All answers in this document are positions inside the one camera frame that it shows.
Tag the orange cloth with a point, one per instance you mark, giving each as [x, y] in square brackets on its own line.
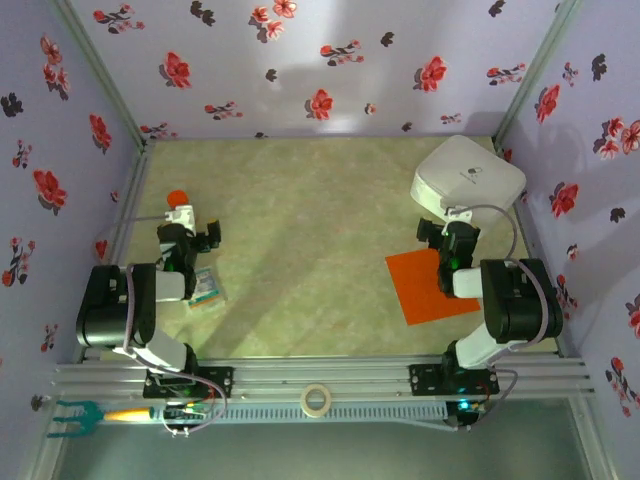
[420, 295]

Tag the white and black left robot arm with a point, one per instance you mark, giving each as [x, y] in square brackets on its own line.
[115, 310]

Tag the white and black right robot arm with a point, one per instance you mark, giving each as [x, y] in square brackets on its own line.
[520, 300]

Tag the white square zip case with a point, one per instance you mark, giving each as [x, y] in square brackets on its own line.
[465, 170]

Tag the orange capped small bottle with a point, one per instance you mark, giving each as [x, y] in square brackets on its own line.
[177, 198]

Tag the teal and white small packet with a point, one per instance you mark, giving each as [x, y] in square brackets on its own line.
[210, 292]

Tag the white tape roll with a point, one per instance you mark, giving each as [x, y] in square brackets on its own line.
[306, 400]

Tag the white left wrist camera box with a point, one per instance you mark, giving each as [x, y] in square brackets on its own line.
[180, 217]

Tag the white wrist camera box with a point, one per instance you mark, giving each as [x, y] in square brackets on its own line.
[460, 215]
[180, 217]

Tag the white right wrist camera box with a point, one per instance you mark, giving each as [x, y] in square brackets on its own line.
[460, 215]

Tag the aluminium side rail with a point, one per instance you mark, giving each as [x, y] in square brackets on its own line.
[131, 200]
[526, 235]

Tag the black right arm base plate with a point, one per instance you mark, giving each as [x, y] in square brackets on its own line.
[425, 380]

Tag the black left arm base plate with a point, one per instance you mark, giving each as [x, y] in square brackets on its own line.
[220, 382]

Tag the aluminium mounting rail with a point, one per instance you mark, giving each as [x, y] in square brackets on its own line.
[350, 375]

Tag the aluminium corner post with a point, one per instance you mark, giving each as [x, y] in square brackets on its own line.
[536, 75]
[102, 75]

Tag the aluminium frame leg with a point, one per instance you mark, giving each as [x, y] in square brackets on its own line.
[592, 440]
[40, 450]

